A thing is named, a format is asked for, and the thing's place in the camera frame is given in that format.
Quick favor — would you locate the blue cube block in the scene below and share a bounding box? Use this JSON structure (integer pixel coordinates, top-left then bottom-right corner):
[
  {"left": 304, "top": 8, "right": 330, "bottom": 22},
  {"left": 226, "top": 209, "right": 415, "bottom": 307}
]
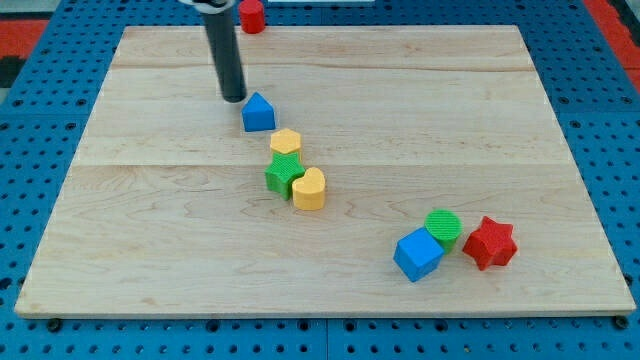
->
[{"left": 393, "top": 227, "right": 444, "bottom": 282}]

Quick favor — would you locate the yellow heart block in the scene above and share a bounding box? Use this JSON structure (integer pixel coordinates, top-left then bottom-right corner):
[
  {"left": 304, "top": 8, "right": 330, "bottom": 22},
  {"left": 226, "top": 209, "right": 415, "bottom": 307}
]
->
[{"left": 292, "top": 167, "right": 326, "bottom": 211}]

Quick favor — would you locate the green star block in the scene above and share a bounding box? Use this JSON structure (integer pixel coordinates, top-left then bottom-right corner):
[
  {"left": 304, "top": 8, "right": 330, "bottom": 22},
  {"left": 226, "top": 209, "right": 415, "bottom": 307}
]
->
[{"left": 264, "top": 152, "right": 305, "bottom": 200}]

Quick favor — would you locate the yellow hexagon block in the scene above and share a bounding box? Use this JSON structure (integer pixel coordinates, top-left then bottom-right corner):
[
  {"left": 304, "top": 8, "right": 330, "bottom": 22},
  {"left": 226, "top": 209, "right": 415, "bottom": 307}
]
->
[{"left": 270, "top": 128, "right": 302, "bottom": 154}]

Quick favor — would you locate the light wooden board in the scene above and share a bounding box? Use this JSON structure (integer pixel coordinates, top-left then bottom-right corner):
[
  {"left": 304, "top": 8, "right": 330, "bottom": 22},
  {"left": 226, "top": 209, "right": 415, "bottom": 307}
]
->
[{"left": 15, "top": 25, "right": 636, "bottom": 319}]

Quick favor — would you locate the blue triangular prism block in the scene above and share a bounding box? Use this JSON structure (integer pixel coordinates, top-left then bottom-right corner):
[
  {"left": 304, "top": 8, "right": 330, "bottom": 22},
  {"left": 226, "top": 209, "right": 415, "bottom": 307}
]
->
[{"left": 241, "top": 92, "right": 276, "bottom": 132}]

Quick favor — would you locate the green cylinder block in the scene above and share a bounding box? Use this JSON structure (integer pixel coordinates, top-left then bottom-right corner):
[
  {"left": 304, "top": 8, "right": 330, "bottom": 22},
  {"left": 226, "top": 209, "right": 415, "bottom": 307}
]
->
[{"left": 424, "top": 209, "right": 463, "bottom": 254}]

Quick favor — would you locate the red cylinder block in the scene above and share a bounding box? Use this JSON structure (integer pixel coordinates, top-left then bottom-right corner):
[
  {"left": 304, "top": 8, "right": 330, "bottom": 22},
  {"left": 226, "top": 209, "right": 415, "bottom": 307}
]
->
[{"left": 238, "top": 0, "right": 266, "bottom": 34}]

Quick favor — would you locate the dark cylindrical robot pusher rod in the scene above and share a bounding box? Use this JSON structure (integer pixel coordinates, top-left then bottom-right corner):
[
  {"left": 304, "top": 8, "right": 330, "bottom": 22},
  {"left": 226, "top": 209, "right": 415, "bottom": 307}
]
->
[{"left": 196, "top": 0, "right": 246, "bottom": 103}]

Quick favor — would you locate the red star block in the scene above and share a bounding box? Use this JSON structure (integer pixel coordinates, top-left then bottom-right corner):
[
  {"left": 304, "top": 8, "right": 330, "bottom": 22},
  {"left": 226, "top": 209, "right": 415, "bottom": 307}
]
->
[{"left": 462, "top": 216, "right": 518, "bottom": 271}]

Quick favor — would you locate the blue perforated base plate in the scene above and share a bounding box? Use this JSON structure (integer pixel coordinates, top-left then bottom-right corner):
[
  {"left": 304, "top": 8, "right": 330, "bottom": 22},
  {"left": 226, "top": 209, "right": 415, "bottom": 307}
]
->
[{"left": 1, "top": 0, "right": 639, "bottom": 359}]

